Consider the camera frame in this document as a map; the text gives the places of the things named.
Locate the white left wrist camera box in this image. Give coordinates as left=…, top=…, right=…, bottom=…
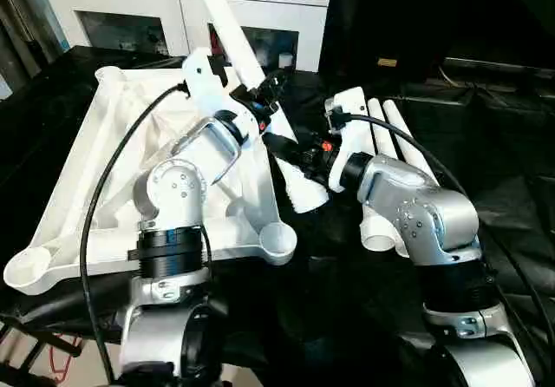
left=180, top=47, right=230, bottom=117

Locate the white plastic table leg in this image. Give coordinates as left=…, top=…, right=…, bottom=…
left=187, top=0, right=331, bottom=213
left=359, top=203, right=396, bottom=253
left=383, top=100, right=441, bottom=187
left=366, top=98, right=413, bottom=258

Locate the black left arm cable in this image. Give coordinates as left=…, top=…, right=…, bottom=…
left=80, top=82, right=190, bottom=386

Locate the dark low shelf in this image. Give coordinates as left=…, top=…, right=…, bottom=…
left=442, top=53, right=555, bottom=82

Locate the red cable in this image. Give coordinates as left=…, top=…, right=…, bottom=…
left=48, top=335, right=81, bottom=384

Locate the black stand frame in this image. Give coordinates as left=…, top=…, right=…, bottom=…
left=0, top=313, right=83, bottom=387

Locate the black work mat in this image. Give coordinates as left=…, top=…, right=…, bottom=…
left=0, top=44, right=555, bottom=387

